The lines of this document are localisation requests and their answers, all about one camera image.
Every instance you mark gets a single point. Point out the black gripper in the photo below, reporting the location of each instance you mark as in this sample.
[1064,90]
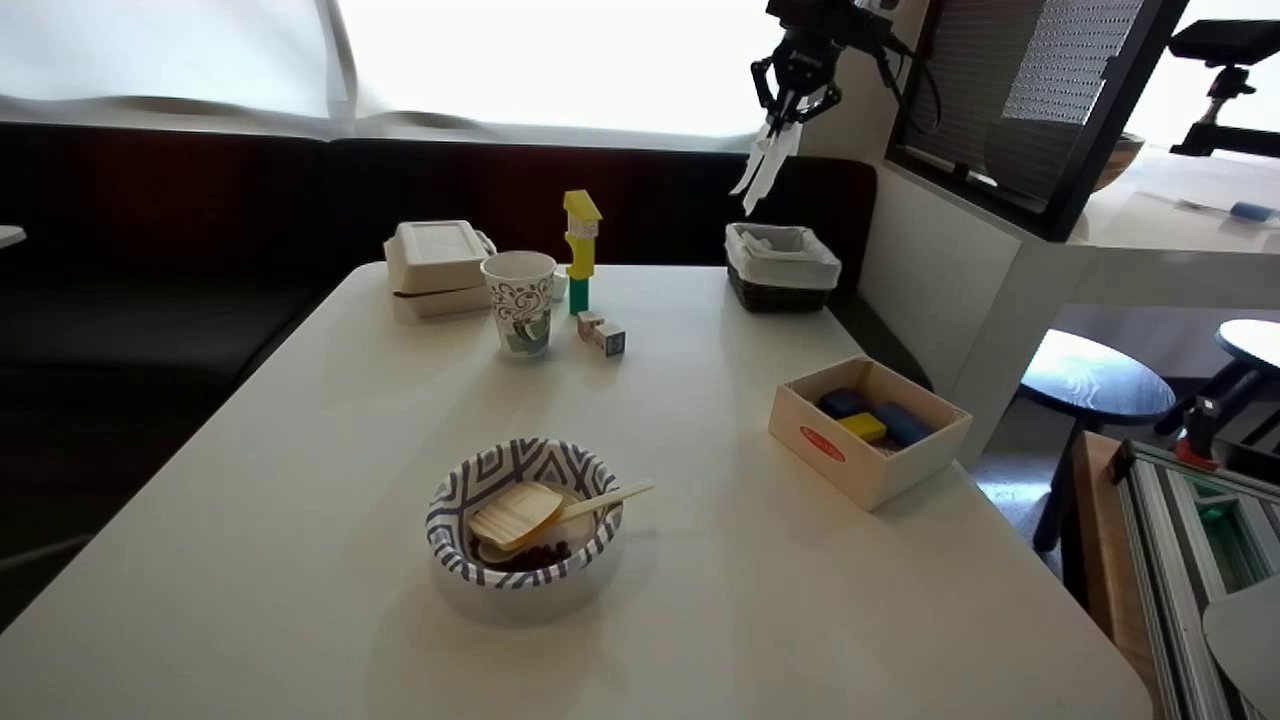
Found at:
[818,25]

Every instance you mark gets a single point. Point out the round grey stool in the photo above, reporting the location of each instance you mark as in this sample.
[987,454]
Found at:
[1098,378]

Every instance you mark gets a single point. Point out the aluminium frame rig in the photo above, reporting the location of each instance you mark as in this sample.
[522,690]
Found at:
[1187,573]

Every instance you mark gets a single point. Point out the green block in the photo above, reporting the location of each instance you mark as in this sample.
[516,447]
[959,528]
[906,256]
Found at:
[582,298]

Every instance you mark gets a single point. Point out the white cloth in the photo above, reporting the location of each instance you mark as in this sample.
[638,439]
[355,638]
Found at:
[765,166]

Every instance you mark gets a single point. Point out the flat wooden piece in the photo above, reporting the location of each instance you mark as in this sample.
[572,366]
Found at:
[514,514]

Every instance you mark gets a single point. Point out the white takeout container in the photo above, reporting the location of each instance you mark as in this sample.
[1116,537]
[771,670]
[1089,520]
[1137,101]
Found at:
[439,262]

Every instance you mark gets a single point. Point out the white desk cabinet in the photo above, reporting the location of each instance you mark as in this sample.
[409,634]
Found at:
[962,305]

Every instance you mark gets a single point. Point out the blue patterned paper bowl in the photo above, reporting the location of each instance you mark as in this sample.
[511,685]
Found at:
[522,579]

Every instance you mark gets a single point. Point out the black monitor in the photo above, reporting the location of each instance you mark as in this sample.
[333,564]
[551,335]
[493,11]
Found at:
[1032,101]

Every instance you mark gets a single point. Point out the patterned paper cup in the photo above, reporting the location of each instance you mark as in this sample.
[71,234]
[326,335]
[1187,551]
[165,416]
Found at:
[522,305]

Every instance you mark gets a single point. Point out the small letter cube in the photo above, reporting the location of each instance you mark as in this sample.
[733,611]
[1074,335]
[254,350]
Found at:
[615,342]
[591,330]

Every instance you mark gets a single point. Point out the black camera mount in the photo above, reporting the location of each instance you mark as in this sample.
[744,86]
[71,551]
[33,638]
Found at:
[1225,82]

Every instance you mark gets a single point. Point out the blue block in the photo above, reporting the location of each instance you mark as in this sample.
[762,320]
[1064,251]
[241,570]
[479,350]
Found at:
[840,400]
[906,427]

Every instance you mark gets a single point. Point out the wooden stick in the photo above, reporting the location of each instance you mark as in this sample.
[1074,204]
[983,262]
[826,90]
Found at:
[605,502]

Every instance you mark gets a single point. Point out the yellow wedge block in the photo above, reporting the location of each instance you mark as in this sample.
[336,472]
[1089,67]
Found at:
[582,204]

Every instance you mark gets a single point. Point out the light open-top box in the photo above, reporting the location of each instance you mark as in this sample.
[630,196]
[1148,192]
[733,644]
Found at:
[867,469]

